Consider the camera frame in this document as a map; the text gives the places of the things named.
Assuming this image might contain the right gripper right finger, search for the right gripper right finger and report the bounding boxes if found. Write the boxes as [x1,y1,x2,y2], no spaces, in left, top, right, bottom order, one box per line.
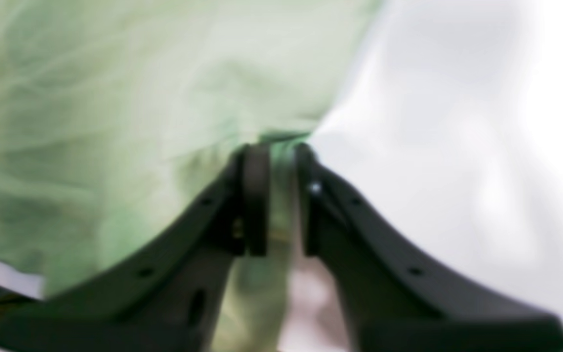
[295,143,563,352]

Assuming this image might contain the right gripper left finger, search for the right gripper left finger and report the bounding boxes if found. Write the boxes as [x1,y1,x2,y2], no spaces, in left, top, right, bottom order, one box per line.
[0,143,270,352]

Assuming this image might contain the green t-shirt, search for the green t-shirt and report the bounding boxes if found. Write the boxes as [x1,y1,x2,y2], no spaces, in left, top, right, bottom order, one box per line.
[0,0,384,352]

